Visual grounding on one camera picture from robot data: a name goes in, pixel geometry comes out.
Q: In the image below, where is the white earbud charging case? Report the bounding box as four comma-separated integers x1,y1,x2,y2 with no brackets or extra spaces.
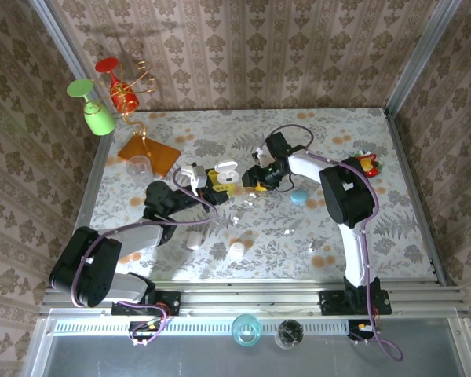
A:
213,159,241,185

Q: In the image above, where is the blue silicone case cover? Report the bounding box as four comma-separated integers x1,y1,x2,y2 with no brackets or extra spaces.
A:
290,188,310,207

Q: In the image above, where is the white closed oblong case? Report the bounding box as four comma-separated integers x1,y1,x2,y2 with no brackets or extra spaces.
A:
185,231,203,251

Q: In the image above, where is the clear plastic cup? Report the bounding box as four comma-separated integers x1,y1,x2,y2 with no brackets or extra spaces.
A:
124,155,155,185

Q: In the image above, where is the orange acrylic board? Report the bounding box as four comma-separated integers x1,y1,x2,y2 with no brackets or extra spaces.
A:
117,135,181,177

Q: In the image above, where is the floral printed tablecloth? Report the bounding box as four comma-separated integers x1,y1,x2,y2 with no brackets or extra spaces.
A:
76,108,436,282

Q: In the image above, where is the patterned bowl with colourful items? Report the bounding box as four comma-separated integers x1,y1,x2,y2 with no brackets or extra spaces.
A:
351,148,385,180

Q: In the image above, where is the green wine glass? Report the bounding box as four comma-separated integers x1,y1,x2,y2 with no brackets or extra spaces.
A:
66,78,117,137

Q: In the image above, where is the red wine glass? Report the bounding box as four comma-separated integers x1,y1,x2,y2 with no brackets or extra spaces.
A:
94,57,141,115

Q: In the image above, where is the black connector block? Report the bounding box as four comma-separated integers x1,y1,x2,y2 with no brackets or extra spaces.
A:
128,320,169,346
347,320,380,342

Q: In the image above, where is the teal drinking glass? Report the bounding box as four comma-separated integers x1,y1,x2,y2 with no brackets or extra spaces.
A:
231,313,263,347

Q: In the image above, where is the clear dark drinking glass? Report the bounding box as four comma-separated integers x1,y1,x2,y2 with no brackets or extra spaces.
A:
274,318,304,350

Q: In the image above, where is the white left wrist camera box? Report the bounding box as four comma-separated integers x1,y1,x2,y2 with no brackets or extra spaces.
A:
179,162,208,190

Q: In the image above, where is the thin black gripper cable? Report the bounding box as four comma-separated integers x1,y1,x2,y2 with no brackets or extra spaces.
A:
276,175,296,194

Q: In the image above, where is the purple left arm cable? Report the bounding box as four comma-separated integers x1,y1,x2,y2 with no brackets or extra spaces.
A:
70,167,217,346

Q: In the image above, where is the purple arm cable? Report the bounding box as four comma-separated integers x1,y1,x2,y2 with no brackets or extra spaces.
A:
257,123,404,362
70,167,217,346

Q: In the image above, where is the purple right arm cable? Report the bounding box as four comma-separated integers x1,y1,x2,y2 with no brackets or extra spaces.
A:
257,123,404,362

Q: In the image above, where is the gold wire glass rack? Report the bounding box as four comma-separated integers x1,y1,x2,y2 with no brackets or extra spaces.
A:
89,60,158,159

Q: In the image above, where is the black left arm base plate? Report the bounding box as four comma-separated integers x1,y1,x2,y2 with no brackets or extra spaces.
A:
110,290,181,317

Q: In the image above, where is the aluminium mounting rail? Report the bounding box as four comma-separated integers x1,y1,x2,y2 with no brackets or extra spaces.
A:
38,277,470,317

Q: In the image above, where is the slotted grey cable duct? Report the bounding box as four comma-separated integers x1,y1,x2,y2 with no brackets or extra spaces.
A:
53,320,358,335

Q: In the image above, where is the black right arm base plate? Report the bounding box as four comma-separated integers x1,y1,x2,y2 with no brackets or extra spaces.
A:
319,289,393,317

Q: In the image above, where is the aluminium frame post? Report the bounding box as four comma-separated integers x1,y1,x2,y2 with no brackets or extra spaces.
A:
383,0,462,115
27,0,117,130

